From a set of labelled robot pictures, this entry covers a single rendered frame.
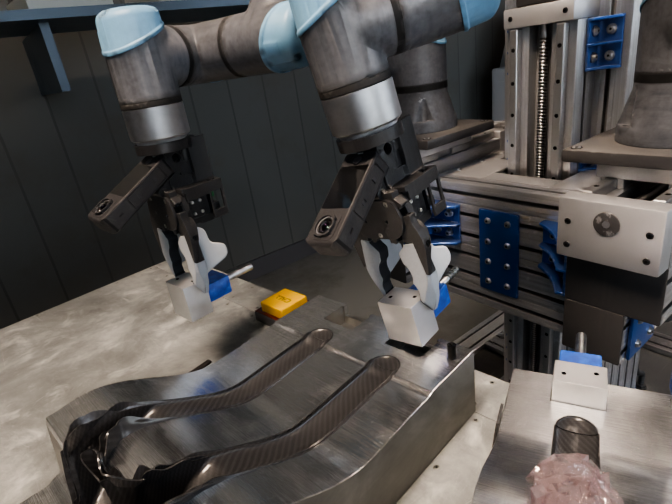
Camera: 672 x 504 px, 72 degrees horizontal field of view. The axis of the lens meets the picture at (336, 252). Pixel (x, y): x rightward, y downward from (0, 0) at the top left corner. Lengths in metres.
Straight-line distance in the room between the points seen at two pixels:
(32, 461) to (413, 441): 0.49
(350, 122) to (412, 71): 0.60
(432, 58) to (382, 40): 0.59
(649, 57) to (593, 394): 0.48
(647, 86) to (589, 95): 0.23
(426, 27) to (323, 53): 0.10
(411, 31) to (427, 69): 0.58
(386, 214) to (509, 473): 0.26
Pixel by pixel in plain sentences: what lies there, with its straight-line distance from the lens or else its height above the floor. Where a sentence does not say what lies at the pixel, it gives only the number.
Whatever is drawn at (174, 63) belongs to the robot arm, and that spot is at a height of 1.24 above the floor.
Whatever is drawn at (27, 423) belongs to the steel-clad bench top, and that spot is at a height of 0.80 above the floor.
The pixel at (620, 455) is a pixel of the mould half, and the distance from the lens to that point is 0.52.
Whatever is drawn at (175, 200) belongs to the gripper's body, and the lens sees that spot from 0.63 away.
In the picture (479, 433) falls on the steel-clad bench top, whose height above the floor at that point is 0.80.
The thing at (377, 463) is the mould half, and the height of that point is 0.87.
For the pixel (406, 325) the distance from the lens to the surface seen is 0.55.
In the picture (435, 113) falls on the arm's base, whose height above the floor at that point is 1.08.
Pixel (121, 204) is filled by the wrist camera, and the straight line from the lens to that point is 0.62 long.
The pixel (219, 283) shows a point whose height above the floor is 0.94.
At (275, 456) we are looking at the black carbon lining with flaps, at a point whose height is 0.89.
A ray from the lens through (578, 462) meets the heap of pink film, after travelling 0.45.
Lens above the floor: 1.22
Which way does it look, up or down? 23 degrees down
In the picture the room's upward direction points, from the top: 9 degrees counter-clockwise
